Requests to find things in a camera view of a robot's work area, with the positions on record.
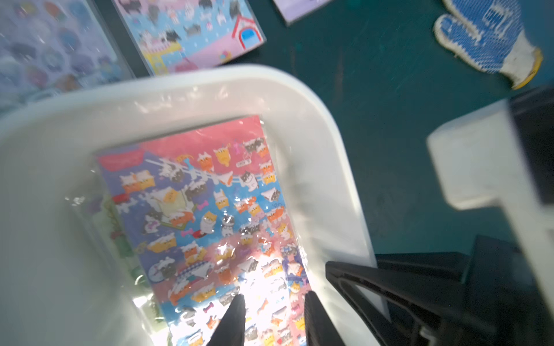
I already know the blue dotted work glove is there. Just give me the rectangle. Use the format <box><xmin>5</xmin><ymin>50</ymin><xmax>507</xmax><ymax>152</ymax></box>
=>
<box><xmin>433</xmin><ymin>0</ymin><xmax>543</xmax><ymax>89</ymax></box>

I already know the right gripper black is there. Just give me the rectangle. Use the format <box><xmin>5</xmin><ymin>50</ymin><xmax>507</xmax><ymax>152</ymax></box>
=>
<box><xmin>325</xmin><ymin>236</ymin><xmax>553</xmax><ymax>345</ymax></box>

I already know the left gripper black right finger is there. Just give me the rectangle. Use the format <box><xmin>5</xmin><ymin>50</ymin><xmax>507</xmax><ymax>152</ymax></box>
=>
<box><xmin>304</xmin><ymin>291</ymin><xmax>345</xmax><ymax>346</ymax></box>

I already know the purple sticker sheet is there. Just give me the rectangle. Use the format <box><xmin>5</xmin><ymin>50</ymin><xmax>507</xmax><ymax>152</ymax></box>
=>
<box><xmin>1</xmin><ymin>1</ymin><xmax>134</xmax><ymax>115</ymax></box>

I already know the white plastic storage box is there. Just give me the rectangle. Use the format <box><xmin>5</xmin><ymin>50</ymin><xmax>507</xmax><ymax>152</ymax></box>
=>
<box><xmin>1</xmin><ymin>64</ymin><xmax>377</xmax><ymax>345</ymax></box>

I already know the pale green sticker sheet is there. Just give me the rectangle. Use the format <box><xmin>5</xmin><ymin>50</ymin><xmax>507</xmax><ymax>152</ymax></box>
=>
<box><xmin>86</xmin><ymin>195</ymin><xmax>167</xmax><ymax>332</ymax></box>

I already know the pink blue cat sticker sheet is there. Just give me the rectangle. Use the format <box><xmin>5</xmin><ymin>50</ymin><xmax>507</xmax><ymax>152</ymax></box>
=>
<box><xmin>96</xmin><ymin>115</ymin><xmax>310</xmax><ymax>345</ymax></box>

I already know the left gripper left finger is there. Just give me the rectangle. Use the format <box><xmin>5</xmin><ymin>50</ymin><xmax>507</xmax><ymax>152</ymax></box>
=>
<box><xmin>207</xmin><ymin>294</ymin><xmax>246</xmax><ymax>346</ymax></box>

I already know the pink bear sticker sheet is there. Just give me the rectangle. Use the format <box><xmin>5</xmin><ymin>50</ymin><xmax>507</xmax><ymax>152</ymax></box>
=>
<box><xmin>273</xmin><ymin>0</ymin><xmax>332</xmax><ymax>25</ymax></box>

